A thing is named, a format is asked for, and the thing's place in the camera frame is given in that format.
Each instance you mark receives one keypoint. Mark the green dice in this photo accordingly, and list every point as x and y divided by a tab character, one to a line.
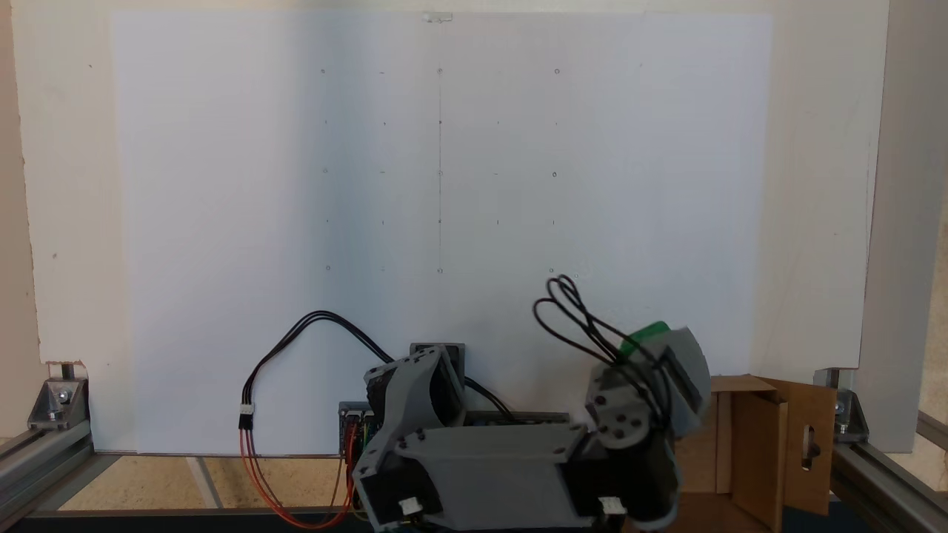
644	337

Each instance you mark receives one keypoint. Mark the clear tape piece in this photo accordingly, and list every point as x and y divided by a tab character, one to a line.
437	17

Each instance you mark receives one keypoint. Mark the aluminium frame rail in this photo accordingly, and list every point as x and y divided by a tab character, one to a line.
37	466
889	488

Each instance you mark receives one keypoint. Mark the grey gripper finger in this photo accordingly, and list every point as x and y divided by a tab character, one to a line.
681	344

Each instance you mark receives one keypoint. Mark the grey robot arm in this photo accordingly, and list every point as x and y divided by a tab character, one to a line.
489	466

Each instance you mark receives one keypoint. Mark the cardboard box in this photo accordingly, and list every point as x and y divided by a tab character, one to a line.
755	451

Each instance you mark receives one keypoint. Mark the white paper sheet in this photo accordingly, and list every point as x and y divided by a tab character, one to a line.
222	222

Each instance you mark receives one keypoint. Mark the metal corner bracket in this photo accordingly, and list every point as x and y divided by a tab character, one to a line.
848	418
59	403

